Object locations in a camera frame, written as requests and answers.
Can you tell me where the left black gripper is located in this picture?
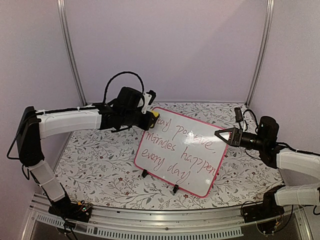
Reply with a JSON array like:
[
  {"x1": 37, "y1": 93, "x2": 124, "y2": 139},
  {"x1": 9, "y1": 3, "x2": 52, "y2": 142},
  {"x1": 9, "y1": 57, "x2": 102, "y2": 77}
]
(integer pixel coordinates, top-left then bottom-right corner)
[{"x1": 122, "y1": 111, "x2": 157, "y2": 132}]

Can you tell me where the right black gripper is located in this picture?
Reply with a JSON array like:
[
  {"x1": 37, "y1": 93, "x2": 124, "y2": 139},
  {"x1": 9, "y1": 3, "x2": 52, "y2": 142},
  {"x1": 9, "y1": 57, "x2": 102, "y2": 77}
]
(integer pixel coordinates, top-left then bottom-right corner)
[{"x1": 215, "y1": 128, "x2": 267, "y2": 152}]

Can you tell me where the pink-framed whiteboard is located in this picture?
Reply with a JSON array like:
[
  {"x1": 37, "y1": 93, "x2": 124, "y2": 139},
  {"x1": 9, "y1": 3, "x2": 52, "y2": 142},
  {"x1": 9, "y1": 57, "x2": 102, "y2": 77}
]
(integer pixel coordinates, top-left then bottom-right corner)
[{"x1": 134, "y1": 107, "x2": 228, "y2": 198}]

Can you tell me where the yellow bone-shaped eraser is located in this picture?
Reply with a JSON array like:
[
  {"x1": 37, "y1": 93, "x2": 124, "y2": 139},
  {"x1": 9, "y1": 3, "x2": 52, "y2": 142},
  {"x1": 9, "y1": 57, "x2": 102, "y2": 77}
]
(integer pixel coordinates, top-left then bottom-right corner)
[{"x1": 151, "y1": 110, "x2": 160, "y2": 119}]

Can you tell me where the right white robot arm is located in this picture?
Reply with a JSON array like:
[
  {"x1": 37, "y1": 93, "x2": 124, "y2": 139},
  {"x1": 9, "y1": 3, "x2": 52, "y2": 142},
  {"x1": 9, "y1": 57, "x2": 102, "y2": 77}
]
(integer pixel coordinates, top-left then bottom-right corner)
[{"x1": 214, "y1": 116, "x2": 320, "y2": 218}]

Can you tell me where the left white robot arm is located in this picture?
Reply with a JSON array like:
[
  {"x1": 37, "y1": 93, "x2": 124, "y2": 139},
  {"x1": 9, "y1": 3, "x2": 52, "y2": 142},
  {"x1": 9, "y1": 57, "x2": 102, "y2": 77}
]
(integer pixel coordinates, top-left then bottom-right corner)
[{"x1": 12, "y1": 87, "x2": 159, "y2": 217}]

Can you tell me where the black whiteboard stand foot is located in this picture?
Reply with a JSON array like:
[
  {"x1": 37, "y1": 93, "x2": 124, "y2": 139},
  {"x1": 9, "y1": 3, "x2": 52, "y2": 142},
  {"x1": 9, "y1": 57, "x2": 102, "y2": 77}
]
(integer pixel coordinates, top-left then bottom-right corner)
[{"x1": 141, "y1": 169, "x2": 149, "y2": 178}]

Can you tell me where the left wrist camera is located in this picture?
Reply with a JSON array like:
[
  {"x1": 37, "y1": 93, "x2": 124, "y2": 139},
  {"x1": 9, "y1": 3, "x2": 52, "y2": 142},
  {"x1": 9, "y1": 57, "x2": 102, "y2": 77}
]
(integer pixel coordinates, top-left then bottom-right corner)
[{"x1": 141, "y1": 90, "x2": 156, "y2": 114}]

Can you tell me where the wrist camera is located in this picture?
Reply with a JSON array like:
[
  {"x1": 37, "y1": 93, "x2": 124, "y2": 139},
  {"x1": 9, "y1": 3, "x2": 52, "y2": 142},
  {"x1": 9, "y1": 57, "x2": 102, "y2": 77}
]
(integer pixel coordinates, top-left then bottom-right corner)
[
  {"x1": 234, "y1": 107, "x2": 244, "y2": 130},
  {"x1": 141, "y1": 90, "x2": 156, "y2": 114}
]

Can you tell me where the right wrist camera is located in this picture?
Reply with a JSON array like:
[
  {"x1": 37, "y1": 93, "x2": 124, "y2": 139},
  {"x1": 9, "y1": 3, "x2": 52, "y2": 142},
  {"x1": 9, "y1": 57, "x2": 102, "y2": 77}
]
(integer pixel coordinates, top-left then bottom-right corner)
[{"x1": 234, "y1": 107, "x2": 244, "y2": 130}]

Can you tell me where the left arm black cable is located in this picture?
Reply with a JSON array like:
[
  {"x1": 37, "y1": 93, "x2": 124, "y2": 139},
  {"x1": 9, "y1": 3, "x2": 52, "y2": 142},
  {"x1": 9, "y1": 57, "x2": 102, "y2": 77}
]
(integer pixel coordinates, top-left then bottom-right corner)
[{"x1": 103, "y1": 71, "x2": 146, "y2": 106}]

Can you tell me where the rear aluminium table rail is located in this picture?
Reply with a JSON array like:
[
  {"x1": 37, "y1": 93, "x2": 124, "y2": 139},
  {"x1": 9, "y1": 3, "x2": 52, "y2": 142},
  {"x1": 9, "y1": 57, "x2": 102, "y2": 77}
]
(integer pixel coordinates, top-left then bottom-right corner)
[{"x1": 86, "y1": 100, "x2": 248, "y2": 105}]

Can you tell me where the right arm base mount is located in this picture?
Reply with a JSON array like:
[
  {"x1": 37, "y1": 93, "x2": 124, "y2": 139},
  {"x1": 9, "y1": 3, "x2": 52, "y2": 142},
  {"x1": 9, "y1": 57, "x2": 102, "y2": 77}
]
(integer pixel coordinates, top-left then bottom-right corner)
[{"x1": 240, "y1": 200, "x2": 285, "y2": 236}]

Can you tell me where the front aluminium rail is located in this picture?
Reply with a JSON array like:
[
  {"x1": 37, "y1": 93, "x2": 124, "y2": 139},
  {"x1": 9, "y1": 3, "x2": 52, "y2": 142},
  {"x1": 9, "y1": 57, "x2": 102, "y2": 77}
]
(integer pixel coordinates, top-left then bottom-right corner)
[{"x1": 22, "y1": 194, "x2": 317, "y2": 240}]

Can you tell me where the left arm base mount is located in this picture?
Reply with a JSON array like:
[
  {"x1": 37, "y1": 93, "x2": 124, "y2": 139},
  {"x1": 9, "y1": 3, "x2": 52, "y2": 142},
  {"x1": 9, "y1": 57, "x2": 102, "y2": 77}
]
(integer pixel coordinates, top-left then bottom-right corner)
[{"x1": 48, "y1": 198, "x2": 93, "y2": 223}]

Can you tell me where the right aluminium frame post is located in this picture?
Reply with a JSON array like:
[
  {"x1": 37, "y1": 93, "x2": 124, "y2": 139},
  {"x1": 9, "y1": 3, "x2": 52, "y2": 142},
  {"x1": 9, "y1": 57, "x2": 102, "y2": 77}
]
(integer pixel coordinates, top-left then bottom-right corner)
[{"x1": 245, "y1": 0, "x2": 275, "y2": 107}]

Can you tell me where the aluminium frame post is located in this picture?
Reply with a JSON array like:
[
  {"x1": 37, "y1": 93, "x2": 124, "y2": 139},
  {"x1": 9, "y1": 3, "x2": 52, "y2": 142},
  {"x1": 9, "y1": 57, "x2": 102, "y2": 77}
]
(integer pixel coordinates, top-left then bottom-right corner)
[
  {"x1": 56, "y1": 0, "x2": 87, "y2": 106},
  {"x1": 245, "y1": 0, "x2": 275, "y2": 107}
]

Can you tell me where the left aluminium frame post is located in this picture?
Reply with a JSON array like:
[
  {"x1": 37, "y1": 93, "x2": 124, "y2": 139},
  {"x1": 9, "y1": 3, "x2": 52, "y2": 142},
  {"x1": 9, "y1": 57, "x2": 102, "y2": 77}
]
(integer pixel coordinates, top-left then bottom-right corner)
[{"x1": 56, "y1": 0, "x2": 87, "y2": 106}]

